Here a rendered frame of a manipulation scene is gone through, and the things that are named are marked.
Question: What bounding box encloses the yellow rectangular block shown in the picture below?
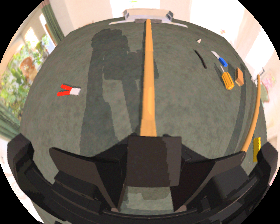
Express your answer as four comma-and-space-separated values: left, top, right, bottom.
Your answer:
253, 137, 261, 163

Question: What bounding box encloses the orange flat bar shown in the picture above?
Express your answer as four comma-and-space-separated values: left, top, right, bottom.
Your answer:
234, 68, 244, 87

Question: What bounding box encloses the yellow-handled screwdriver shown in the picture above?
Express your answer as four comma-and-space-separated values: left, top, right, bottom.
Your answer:
220, 65, 234, 89

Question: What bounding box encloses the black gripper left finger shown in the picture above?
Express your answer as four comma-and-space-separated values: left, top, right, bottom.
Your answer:
50, 133, 137, 212

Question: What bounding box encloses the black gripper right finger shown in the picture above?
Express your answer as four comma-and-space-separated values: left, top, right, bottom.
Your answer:
169, 144, 246, 213

